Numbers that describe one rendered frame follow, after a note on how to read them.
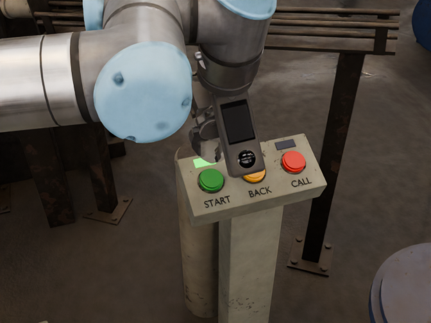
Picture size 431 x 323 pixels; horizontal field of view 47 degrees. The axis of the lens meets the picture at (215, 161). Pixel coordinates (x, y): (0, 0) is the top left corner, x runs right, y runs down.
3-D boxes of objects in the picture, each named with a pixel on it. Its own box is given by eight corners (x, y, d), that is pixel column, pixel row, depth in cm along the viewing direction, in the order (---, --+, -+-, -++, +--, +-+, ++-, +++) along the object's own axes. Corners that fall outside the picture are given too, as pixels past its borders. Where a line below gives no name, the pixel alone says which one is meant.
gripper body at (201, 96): (231, 90, 74) (242, 32, 64) (249, 137, 70) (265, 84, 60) (181, 99, 72) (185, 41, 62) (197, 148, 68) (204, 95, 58)
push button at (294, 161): (277, 157, 87) (279, 152, 85) (297, 152, 88) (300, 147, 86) (285, 177, 85) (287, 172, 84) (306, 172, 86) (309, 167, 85)
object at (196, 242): (179, 286, 137) (167, 141, 103) (220, 275, 140) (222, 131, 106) (191, 323, 129) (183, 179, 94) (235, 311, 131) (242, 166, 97)
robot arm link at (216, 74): (272, 61, 56) (204, 74, 54) (265, 86, 60) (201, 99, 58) (251, 15, 59) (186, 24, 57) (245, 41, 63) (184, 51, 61)
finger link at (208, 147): (204, 137, 80) (210, 103, 72) (215, 168, 78) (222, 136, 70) (186, 140, 80) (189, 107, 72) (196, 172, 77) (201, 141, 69)
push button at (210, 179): (195, 175, 83) (196, 170, 82) (218, 170, 84) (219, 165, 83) (202, 196, 82) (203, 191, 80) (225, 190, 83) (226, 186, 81)
